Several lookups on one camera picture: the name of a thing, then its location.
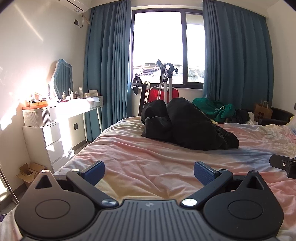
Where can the dark clothes pile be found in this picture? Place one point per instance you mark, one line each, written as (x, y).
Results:
(241, 115)

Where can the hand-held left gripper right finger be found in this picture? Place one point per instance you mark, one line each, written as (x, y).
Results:
(204, 172)

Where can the dark wooden chair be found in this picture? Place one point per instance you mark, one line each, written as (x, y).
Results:
(143, 97)

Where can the row of cosmetic bottles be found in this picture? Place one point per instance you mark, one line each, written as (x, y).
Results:
(75, 94)

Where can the pastel duvet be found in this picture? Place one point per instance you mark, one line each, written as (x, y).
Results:
(143, 157)

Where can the open cardboard box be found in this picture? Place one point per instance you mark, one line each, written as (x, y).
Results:
(32, 172)

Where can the red garment on hanger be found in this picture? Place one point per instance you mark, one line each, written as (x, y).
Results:
(155, 93)

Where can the white crumpled cloth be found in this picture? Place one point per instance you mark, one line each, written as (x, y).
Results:
(252, 117)

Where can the white ribbed storage box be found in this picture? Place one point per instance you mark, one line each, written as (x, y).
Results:
(37, 117)

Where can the curved metal pole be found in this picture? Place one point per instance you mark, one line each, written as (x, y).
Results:
(10, 187)

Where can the white air conditioner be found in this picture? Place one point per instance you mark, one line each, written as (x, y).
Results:
(74, 4)

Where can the black hanging cloth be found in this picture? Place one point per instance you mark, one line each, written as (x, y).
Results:
(137, 80)

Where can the dark pants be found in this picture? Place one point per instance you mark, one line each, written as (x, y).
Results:
(194, 125)

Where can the orange flat box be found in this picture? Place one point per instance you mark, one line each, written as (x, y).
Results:
(34, 104)

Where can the tissue box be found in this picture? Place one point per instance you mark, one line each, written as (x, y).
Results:
(90, 94)

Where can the blue curtain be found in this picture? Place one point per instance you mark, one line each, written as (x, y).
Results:
(231, 58)
(104, 69)

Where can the white drawer unit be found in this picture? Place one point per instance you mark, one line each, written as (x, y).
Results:
(53, 139)

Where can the black armchair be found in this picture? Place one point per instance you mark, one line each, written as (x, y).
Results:
(281, 114)

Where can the dark sweater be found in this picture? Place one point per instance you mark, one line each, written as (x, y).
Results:
(155, 120)

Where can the blue wavy framed mirror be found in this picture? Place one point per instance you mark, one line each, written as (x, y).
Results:
(62, 76)

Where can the dark framed window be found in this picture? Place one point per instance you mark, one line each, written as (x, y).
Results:
(159, 41)

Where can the green garment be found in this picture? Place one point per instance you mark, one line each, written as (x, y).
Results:
(208, 106)

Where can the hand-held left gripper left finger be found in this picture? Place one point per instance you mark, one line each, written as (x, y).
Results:
(92, 172)

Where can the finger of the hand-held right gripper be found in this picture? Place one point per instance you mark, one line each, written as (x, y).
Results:
(283, 163)

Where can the white vanity desk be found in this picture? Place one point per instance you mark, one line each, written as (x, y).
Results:
(76, 105)

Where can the brown paper bag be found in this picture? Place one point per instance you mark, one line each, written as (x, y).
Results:
(263, 112)

